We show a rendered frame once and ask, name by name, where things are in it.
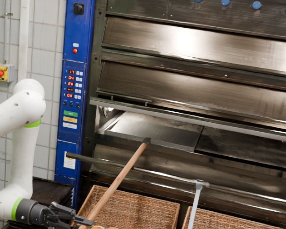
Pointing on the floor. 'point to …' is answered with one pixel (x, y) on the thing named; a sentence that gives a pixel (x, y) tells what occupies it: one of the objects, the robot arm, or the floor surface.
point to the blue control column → (77, 36)
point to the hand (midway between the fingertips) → (83, 226)
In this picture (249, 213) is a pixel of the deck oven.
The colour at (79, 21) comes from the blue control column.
